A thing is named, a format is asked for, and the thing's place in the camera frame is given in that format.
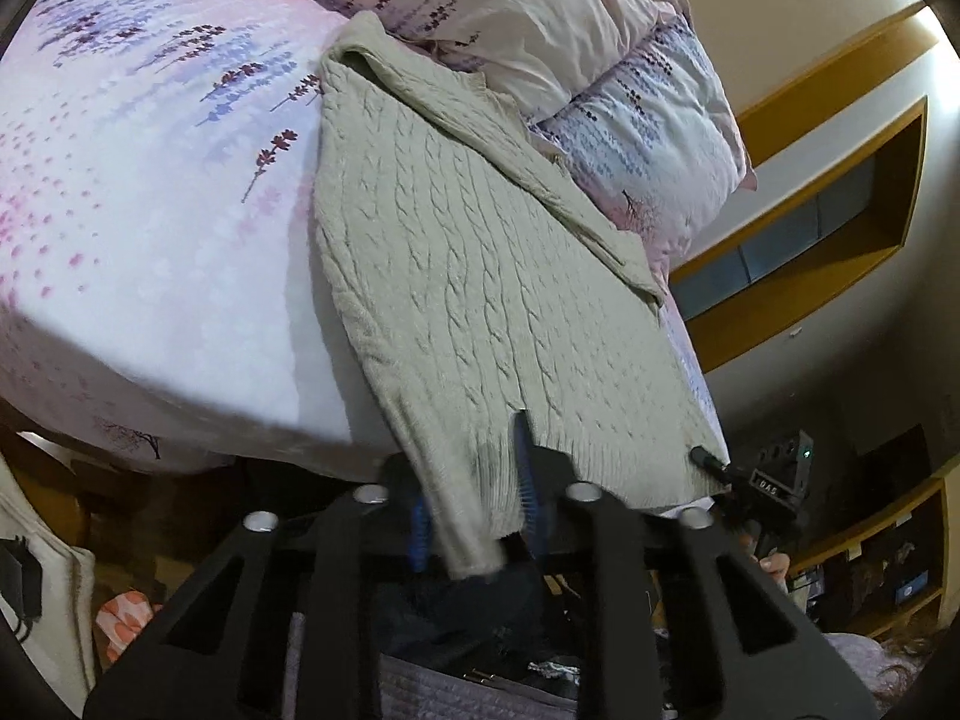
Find white fabric bag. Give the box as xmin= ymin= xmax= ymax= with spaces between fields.
xmin=2 ymin=461 xmax=96 ymax=718

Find wooden wall shelf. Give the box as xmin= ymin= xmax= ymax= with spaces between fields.
xmin=674 ymin=4 xmax=942 ymax=372

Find right blue floral pillow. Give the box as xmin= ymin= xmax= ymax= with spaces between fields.
xmin=532 ymin=11 xmax=757 ymax=275

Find pink lavender floral bedsheet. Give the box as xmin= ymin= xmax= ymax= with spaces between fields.
xmin=0 ymin=0 xmax=734 ymax=519

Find person's right hand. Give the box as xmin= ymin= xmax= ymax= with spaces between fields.
xmin=757 ymin=551 xmax=791 ymax=592

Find beige cable-knit sweater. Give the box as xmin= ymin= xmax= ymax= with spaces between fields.
xmin=314 ymin=11 xmax=722 ymax=578

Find wooden low shelf unit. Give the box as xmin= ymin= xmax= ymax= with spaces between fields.
xmin=788 ymin=460 xmax=958 ymax=640

